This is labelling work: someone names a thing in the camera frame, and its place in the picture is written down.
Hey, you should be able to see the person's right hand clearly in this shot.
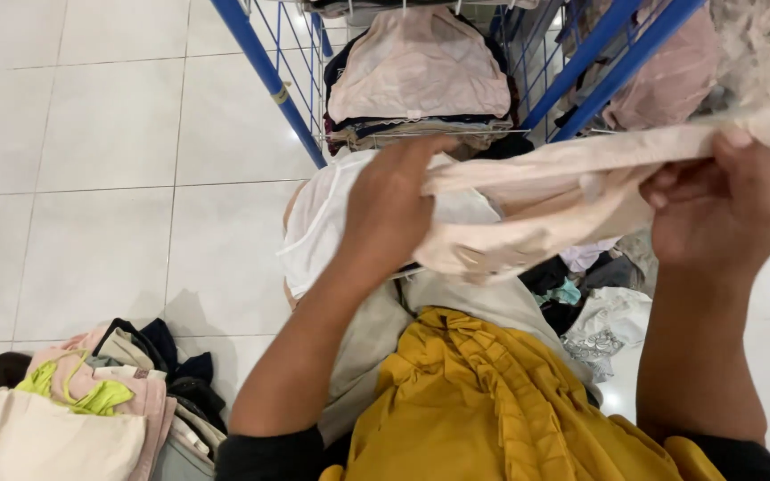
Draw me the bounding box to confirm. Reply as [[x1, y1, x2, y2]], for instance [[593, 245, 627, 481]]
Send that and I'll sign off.
[[639, 129, 770, 283]]

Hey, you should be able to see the person's left hand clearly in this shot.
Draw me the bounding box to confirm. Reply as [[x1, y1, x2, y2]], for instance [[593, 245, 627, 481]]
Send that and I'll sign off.
[[343, 134, 460, 283]]

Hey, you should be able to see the pale pink lace garment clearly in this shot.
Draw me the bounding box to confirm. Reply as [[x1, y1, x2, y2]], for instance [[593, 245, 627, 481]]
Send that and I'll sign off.
[[414, 0, 770, 285]]

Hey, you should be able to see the white sheer garment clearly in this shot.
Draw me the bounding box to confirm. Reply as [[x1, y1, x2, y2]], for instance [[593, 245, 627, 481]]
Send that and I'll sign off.
[[277, 150, 503, 302]]

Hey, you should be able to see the heap of mixed loose clothes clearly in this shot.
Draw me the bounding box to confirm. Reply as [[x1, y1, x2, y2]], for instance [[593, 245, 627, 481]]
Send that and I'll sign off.
[[517, 230, 660, 384]]

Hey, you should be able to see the mustard yellow ruffled garment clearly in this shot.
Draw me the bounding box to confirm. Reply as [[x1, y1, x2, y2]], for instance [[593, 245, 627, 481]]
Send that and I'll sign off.
[[318, 306, 727, 481]]

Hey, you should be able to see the person's black left sleeve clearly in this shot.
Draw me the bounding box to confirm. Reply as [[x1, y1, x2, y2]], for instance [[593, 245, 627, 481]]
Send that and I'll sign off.
[[214, 425, 327, 481]]

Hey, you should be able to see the person's black sleeve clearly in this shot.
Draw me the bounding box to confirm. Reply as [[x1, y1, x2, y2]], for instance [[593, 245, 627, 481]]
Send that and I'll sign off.
[[676, 433, 770, 481], [214, 425, 327, 481]]

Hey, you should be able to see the heap of folded clothes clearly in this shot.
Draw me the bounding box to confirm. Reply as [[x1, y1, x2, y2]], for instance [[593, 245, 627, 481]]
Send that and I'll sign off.
[[0, 317, 229, 481]]

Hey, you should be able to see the person's black right sleeve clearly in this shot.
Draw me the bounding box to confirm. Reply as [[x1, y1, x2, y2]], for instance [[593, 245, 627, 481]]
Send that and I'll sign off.
[[676, 433, 770, 481]]

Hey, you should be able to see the blue wire rack with clothes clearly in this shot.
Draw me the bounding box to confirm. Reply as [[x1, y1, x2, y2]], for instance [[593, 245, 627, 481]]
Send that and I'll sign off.
[[210, 0, 770, 169]]

